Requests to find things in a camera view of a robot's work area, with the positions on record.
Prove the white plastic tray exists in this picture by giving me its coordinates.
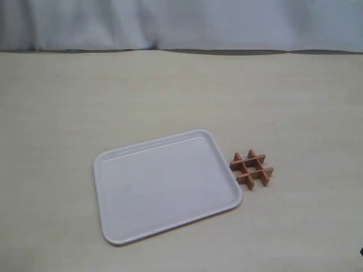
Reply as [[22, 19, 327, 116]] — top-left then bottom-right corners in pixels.
[[93, 129, 243, 245]]

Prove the brown wooden lattice puzzle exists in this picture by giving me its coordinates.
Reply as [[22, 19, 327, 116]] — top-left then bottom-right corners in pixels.
[[230, 149, 275, 190]]

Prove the white cloth backdrop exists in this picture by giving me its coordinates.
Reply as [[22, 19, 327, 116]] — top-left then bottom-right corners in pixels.
[[1, 1, 362, 52]]

